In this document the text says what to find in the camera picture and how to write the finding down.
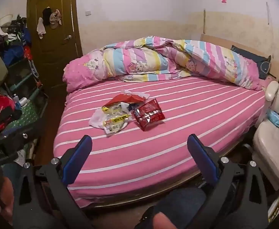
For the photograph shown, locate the white plastic bag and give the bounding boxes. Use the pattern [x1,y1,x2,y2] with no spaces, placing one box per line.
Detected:
[89,90,150,129]

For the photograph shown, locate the clear yellow plastic wrapper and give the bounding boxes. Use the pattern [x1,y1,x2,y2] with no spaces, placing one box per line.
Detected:
[102,102,132,135]

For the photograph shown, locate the red plastic bag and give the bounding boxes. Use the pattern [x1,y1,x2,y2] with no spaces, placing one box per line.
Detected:
[104,94,146,107]

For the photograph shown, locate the red snack packet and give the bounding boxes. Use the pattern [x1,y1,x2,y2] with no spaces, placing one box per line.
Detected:
[132,99,165,131]

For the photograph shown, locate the cluttered clothes rack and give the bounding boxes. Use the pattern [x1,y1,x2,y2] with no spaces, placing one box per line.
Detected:
[0,15,48,133]

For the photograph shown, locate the pink striped bed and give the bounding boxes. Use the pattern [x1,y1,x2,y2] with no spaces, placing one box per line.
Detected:
[54,77,265,207]

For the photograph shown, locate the cream leather office chair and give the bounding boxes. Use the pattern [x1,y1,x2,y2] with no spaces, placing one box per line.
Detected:
[252,81,279,190]

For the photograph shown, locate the brown wooden door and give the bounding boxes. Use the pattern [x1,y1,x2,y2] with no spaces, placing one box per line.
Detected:
[27,0,83,91]

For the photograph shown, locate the colourful striped cartoon duvet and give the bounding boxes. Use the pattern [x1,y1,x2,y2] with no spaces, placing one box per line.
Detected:
[62,36,262,93]

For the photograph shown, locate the dark blue pillow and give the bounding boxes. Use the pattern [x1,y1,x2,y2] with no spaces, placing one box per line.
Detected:
[231,45,271,80]

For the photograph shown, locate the clothes hanging on door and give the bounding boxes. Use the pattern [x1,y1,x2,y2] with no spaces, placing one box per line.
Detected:
[36,7,62,39]

